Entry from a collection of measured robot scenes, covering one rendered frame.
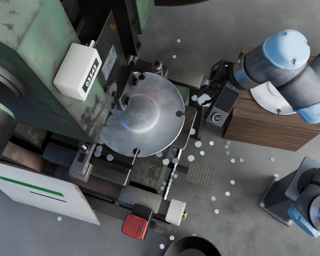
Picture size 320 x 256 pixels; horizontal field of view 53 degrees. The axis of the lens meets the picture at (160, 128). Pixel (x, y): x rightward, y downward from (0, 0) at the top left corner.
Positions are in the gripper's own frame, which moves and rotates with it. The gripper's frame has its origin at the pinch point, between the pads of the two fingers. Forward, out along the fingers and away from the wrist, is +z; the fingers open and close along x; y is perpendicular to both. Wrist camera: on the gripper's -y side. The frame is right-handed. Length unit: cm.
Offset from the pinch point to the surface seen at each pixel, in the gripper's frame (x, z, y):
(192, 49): -22, 89, 73
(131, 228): 3.4, 16.2, -37.3
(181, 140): -1.8, 11.6, -8.4
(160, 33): -2, 98, 79
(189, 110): -1.8, 11.7, 1.9
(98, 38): 32.4, -15.3, -3.4
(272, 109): -50, 36, 30
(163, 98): 6.4, 15.3, 3.5
